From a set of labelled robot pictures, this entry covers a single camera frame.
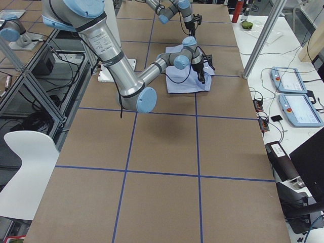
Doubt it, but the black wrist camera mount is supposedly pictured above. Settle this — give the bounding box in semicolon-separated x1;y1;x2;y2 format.
204;54;215;71

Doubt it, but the black monitor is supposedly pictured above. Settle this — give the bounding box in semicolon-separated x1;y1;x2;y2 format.
290;129;323;202

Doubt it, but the green pouch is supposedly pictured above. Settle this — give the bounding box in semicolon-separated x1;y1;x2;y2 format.
241;21;253;30

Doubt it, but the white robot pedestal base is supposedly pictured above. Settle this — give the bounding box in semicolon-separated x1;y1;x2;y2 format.
98;58;137;83

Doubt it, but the white chair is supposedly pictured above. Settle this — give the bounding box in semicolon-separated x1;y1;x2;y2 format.
1;131;59;220

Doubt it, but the light blue striped shirt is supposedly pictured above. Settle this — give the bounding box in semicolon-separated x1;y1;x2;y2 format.
164;44;216;94

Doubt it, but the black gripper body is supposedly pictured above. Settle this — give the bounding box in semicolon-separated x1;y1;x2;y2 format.
184;21;195;31
192;61;204;76

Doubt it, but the lower teach pendant tablet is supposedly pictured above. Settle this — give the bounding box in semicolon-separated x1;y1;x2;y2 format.
278;94;323;128

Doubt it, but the red bottle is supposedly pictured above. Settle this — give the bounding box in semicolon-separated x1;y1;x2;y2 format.
231;0;244;23

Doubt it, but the orange circuit board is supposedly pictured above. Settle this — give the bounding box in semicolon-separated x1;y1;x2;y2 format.
253;99;264;112

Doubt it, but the black box with label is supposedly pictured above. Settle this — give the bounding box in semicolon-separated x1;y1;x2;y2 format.
265;141;299;181

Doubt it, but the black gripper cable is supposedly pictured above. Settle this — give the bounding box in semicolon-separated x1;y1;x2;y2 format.
161;45;203;84

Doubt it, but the teach pendant tablet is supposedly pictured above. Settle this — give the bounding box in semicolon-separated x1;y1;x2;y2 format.
278;94;323;128
270;67;307;94

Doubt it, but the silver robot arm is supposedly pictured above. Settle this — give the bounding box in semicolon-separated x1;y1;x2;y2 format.
42;1;206;113
137;1;202;37

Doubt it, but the upper teach pendant tablet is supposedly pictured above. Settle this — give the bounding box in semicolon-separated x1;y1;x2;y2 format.
270;67;307;94

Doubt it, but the aluminium frame post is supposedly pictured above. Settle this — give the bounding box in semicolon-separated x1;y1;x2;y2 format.
242;0;287;79

